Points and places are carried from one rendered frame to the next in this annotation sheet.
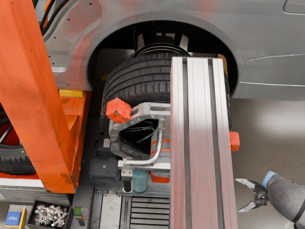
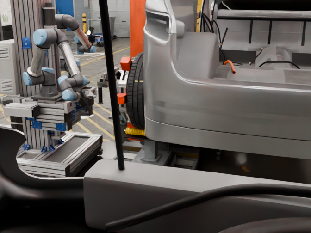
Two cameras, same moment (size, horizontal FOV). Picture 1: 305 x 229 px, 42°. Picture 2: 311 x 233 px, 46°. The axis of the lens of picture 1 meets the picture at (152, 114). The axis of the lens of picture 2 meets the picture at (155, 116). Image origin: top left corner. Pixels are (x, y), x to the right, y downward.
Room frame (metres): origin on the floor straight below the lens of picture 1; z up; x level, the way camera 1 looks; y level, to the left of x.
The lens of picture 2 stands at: (1.95, -3.01, 1.59)
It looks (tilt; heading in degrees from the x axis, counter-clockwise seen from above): 18 degrees down; 105
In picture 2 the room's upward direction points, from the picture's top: 1 degrees clockwise
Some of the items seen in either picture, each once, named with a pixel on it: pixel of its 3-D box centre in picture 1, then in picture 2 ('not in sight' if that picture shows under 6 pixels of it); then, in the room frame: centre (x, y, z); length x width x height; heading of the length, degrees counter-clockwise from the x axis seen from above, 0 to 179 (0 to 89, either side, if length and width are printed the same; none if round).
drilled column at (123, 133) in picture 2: not in sight; (124, 131); (0.64, 0.57, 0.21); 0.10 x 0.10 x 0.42; 0
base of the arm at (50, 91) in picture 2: not in sight; (48, 88); (0.29, -0.33, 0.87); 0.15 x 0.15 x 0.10
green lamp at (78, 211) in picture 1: (78, 211); not in sight; (0.64, 0.34, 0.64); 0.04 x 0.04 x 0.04; 0
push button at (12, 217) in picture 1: (13, 218); not in sight; (0.64, 0.71, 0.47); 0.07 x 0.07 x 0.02; 0
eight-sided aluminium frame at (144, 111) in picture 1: (165, 139); (133, 89); (0.96, -0.07, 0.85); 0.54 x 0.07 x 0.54; 90
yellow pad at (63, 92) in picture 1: (72, 85); not in sight; (1.36, 0.47, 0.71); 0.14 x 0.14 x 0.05; 0
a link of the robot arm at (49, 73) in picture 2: not in sight; (46, 75); (0.29, -0.33, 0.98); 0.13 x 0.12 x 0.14; 62
